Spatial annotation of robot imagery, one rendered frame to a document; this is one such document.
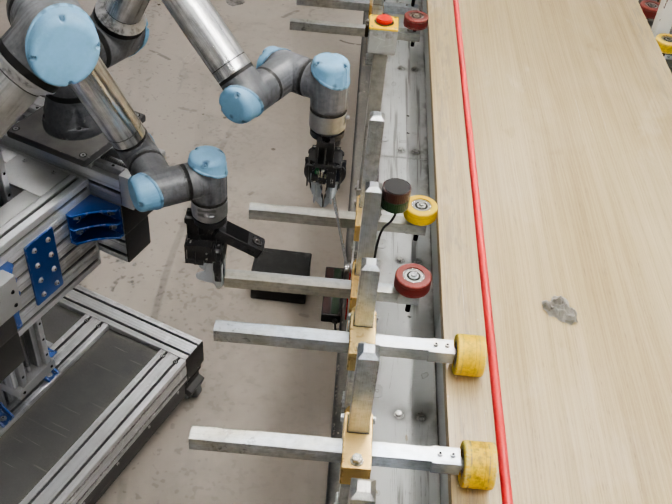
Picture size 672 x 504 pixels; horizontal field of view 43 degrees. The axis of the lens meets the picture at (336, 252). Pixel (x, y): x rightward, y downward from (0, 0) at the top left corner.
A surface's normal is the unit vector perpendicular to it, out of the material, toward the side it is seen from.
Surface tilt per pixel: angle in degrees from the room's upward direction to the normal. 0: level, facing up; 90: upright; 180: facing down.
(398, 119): 0
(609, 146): 0
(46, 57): 85
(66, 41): 85
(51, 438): 0
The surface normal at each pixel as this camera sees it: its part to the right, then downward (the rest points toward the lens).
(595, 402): 0.07, -0.74
